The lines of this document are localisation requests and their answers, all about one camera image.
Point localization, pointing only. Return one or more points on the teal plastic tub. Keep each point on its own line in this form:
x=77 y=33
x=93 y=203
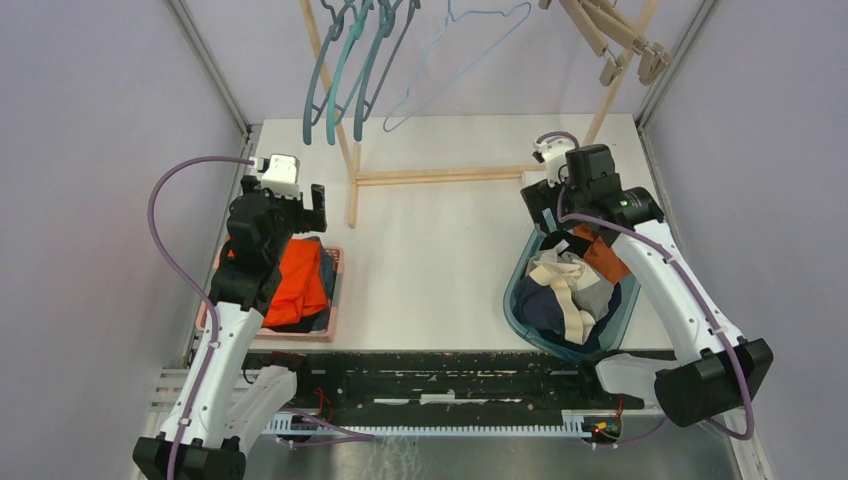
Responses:
x=614 y=326

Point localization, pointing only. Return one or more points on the black garment in tub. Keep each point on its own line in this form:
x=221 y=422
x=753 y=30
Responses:
x=563 y=241

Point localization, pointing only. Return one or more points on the white cable duct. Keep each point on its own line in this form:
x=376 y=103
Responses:
x=287 y=424

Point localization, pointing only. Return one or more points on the light blue hanger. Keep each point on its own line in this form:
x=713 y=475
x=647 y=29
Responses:
x=470 y=31

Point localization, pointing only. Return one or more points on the white cloth on table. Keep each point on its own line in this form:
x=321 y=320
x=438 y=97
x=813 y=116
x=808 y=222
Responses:
x=533 y=177

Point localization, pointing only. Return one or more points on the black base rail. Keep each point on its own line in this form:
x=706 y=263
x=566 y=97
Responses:
x=436 y=389

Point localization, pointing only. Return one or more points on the brown orange underwear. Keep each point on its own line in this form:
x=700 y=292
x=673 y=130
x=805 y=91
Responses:
x=599 y=255

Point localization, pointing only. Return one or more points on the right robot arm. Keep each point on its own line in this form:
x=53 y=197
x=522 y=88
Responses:
x=715 y=369

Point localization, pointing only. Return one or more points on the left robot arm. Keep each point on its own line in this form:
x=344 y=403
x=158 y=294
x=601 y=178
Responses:
x=209 y=434

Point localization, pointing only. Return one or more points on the wooden clothes rack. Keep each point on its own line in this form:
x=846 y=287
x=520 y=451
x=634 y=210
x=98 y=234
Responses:
x=398 y=15

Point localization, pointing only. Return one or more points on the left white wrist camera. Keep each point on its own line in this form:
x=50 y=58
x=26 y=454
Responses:
x=278 y=174

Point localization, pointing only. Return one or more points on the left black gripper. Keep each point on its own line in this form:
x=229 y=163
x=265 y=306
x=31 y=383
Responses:
x=308 y=219

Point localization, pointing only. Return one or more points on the pink laundry basket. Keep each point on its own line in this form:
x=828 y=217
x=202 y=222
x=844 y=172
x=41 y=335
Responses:
x=334 y=311

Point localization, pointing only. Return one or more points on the wooden clip hangers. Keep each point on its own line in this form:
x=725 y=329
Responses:
x=610 y=34

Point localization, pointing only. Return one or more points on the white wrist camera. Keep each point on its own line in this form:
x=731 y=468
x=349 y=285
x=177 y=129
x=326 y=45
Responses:
x=278 y=174
x=551 y=153

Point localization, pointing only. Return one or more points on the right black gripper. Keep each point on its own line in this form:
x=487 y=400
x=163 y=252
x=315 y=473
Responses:
x=539 y=197

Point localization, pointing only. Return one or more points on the grey underwear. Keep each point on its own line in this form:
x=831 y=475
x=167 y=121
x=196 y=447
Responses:
x=590 y=291

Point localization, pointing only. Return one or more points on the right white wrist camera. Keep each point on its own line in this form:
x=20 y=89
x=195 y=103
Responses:
x=551 y=153

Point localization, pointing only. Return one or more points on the orange garment in basket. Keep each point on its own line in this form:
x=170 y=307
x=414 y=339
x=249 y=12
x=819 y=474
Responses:
x=301 y=297

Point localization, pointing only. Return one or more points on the navy cream-band underwear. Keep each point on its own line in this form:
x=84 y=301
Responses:
x=545 y=300

